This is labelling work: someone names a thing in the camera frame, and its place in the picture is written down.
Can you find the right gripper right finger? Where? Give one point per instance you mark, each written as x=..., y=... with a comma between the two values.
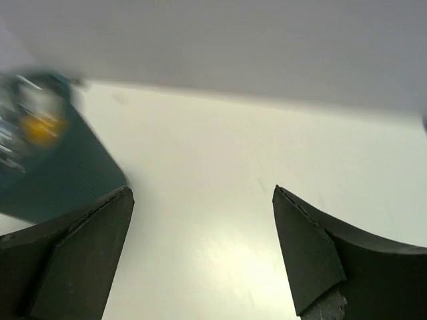
x=338, y=271

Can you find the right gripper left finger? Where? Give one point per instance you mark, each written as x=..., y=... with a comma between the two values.
x=64, y=268

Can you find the orange juice bottle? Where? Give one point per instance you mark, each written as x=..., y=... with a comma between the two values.
x=42, y=130

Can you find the dark green plastic bin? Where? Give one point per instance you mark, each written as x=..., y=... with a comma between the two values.
x=38, y=184

